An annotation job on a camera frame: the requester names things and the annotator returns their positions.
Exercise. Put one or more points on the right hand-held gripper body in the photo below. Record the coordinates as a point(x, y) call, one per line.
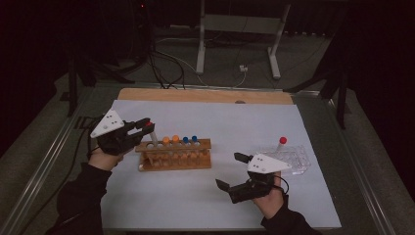
point(266, 164)

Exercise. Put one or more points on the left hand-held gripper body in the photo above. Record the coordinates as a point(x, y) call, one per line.
point(109, 125)

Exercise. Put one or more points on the red cap test tube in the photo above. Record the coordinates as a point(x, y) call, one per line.
point(149, 124)
point(283, 140)

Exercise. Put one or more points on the orange cap test tube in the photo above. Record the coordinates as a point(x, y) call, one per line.
point(166, 140)
point(175, 138)

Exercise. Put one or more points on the clear plastic tube rack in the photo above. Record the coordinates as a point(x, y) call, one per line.
point(298, 160)

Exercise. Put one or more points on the blue cap test tube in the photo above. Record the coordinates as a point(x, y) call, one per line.
point(194, 138)
point(185, 140)

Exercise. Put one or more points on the wooden test tube rack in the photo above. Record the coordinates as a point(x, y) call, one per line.
point(177, 160)

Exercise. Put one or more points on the person's left hand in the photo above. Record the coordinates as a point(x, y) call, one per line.
point(102, 160)

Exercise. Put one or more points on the person's right hand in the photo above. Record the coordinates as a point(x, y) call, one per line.
point(272, 204)

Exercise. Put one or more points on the white table mat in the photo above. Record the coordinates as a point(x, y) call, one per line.
point(212, 202)

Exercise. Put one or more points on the black tripod stand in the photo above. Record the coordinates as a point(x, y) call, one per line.
point(73, 81)
point(341, 98)

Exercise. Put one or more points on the grey metal stand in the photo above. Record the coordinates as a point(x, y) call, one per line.
point(239, 24)

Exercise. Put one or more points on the aluminium floor rail frame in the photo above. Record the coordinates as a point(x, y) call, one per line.
point(42, 169)

